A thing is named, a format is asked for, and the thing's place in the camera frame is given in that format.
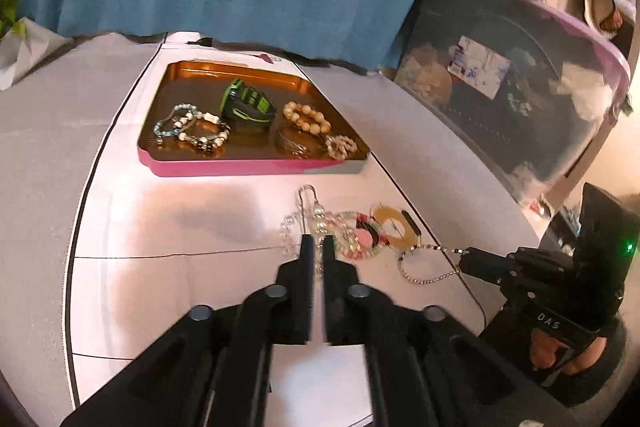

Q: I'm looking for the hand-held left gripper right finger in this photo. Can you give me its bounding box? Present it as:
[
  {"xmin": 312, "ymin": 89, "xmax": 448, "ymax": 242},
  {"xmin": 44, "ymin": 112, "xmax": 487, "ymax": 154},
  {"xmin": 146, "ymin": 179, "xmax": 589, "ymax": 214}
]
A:
[{"xmin": 321, "ymin": 235, "xmax": 582, "ymax": 427}]

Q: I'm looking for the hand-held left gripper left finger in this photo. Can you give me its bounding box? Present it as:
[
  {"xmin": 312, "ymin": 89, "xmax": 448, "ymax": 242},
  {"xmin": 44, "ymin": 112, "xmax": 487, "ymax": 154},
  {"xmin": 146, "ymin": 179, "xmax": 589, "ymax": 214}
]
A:
[{"xmin": 60, "ymin": 234, "xmax": 316, "ymax": 427}]

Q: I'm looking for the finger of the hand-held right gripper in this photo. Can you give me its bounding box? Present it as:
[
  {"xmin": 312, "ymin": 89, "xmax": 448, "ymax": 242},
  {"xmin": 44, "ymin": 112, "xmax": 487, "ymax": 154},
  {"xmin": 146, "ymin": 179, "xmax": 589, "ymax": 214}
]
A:
[
  {"xmin": 459, "ymin": 258, "xmax": 521, "ymax": 286},
  {"xmin": 457, "ymin": 247, "xmax": 526, "ymax": 269}
]

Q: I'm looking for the thin beaded chain necklace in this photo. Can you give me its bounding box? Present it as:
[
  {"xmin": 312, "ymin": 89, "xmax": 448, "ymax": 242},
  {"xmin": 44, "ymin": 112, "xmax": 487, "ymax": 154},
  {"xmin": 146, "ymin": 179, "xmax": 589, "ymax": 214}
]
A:
[{"xmin": 397, "ymin": 244, "xmax": 472, "ymax": 287}]

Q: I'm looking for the thin metal bangle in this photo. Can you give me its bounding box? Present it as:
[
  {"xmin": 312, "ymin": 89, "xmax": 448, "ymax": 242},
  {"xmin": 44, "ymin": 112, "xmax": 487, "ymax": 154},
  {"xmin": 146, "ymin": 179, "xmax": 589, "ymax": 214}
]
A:
[{"xmin": 276, "ymin": 127, "xmax": 326, "ymax": 159}]

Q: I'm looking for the small pale bead bracelet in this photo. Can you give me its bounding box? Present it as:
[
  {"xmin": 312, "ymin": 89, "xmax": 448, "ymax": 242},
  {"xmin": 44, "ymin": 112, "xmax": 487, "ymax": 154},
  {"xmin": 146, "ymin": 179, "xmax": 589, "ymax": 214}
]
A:
[{"xmin": 325, "ymin": 134, "xmax": 360, "ymax": 160}]

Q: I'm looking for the cream large bead bracelet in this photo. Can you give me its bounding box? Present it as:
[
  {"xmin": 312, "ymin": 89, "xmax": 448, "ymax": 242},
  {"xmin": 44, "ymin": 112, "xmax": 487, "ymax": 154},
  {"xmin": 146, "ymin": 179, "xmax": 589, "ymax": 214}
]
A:
[{"xmin": 281, "ymin": 101, "xmax": 333, "ymax": 136}]

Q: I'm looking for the white and black bead bracelet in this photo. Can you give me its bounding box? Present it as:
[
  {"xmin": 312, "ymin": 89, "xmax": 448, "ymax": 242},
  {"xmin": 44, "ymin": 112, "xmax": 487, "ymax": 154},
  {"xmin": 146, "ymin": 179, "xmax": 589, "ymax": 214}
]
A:
[{"xmin": 176, "ymin": 111, "xmax": 232, "ymax": 156}]

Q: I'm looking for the green and black wristwatch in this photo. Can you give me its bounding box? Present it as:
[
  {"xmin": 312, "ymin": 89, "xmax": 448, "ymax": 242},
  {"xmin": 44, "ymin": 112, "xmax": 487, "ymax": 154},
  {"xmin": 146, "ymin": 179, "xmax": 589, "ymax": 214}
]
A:
[{"xmin": 220, "ymin": 78, "xmax": 277, "ymax": 126}]

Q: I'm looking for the turquoise bead bracelet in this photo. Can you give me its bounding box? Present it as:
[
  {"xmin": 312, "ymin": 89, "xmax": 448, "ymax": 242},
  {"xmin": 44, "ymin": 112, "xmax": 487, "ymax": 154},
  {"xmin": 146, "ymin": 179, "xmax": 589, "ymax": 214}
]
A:
[{"xmin": 153, "ymin": 103, "xmax": 199, "ymax": 145}]

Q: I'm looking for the copper tray with pink rim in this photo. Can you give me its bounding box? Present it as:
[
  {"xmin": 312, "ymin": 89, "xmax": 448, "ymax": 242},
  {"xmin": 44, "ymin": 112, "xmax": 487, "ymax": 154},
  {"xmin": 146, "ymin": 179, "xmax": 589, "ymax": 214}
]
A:
[{"xmin": 137, "ymin": 59, "xmax": 372, "ymax": 178}]

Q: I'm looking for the person's right hand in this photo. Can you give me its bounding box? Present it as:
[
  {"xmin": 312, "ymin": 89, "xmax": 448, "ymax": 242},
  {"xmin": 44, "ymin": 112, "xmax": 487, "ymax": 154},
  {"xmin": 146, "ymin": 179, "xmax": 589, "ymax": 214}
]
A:
[{"xmin": 530, "ymin": 329, "xmax": 601, "ymax": 376}]

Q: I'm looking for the amber hoop ornament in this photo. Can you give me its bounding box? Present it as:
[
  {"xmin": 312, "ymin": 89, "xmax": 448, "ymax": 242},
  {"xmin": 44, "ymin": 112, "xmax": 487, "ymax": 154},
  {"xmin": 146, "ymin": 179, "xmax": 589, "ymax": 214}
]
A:
[{"xmin": 369, "ymin": 203, "xmax": 425, "ymax": 253}]

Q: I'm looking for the white printed table runner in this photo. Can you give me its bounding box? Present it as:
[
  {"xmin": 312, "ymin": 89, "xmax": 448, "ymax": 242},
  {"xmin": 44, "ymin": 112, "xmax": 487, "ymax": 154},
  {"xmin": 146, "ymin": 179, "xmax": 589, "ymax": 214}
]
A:
[{"xmin": 64, "ymin": 32, "xmax": 501, "ymax": 427}]

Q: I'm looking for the clear storage box purple lid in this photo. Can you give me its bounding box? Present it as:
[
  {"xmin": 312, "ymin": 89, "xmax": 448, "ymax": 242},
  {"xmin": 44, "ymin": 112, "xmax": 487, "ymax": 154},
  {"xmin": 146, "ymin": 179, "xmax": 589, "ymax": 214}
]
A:
[{"xmin": 394, "ymin": 0, "xmax": 632, "ymax": 204}]

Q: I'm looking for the grey tablecloth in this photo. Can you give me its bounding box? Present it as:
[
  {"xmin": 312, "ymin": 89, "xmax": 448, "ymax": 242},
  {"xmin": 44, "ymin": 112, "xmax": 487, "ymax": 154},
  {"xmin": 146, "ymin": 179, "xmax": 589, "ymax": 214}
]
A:
[{"xmin": 0, "ymin": 19, "xmax": 547, "ymax": 410}]

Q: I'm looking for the potted green plant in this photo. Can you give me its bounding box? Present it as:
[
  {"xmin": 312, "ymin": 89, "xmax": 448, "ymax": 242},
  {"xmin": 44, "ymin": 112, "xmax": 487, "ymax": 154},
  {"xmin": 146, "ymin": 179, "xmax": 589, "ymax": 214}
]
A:
[{"xmin": 0, "ymin": 0, "xmax": 27, "ymax": 38}]

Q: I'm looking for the pink and green bead bracelet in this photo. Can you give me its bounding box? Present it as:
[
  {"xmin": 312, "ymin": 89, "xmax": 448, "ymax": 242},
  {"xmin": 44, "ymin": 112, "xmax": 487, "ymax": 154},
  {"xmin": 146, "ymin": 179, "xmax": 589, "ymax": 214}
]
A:
[{"xmin": 332, "ymin": 210, "xmax": 394, "ymax": 264}]

